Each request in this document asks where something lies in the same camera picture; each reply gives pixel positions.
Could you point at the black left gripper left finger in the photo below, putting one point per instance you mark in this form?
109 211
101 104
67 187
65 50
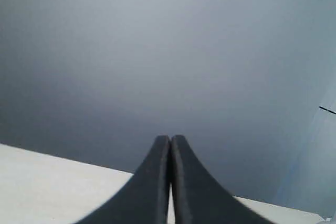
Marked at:
145 196

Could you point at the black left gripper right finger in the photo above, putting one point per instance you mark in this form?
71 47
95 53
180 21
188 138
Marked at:
197 196

